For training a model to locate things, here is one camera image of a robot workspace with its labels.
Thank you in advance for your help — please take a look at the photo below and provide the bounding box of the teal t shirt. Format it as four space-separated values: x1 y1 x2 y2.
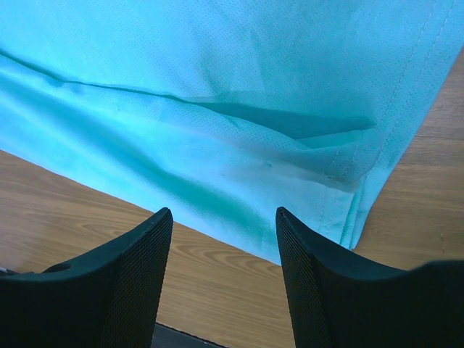
1 1 463 263

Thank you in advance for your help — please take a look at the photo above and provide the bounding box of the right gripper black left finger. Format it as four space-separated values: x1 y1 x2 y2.
1 208 173 347

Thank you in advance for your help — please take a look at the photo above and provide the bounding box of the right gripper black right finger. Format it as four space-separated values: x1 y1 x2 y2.
275 207 463 347

